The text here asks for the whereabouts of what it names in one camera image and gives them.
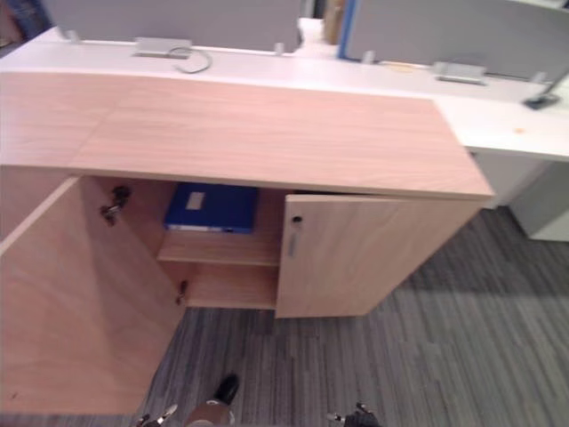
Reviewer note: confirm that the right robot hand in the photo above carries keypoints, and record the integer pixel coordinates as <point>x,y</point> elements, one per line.
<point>358,418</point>

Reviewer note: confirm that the blue folder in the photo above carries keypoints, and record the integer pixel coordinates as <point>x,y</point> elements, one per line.
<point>213,207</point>

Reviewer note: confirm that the wooden cabinet door with lock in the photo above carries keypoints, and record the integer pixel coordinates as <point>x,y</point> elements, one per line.
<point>355,258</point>

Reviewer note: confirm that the black door lock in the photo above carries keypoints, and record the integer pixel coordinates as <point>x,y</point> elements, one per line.
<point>296,219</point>

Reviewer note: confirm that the metal door hinge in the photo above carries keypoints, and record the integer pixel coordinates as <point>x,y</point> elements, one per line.
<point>114,205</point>
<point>182,292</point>

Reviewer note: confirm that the wooden office cabinet body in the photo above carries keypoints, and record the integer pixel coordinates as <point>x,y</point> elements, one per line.
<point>249,133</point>

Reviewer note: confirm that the wide wooden cabinet door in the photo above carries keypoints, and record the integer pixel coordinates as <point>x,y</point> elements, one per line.
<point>75,302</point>

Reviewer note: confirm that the white office desk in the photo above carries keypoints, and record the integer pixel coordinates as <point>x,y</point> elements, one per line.
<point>311,75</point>

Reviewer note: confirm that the white desk side panel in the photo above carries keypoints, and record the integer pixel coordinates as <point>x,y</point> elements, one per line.
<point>529,195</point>

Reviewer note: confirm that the small black desk device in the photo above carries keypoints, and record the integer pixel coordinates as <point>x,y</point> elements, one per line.
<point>541,100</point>

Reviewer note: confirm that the grey desk partition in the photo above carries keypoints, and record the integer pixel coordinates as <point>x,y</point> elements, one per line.
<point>178,18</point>
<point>444,31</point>

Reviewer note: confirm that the brown cardboard piece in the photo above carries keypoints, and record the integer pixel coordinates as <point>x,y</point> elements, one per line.
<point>332,20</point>

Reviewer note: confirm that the grey partition bracket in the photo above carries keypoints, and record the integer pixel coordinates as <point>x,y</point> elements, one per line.
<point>279,49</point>
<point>72,37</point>

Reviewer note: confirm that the blue partition post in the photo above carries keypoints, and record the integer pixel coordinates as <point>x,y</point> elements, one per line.
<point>346,26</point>

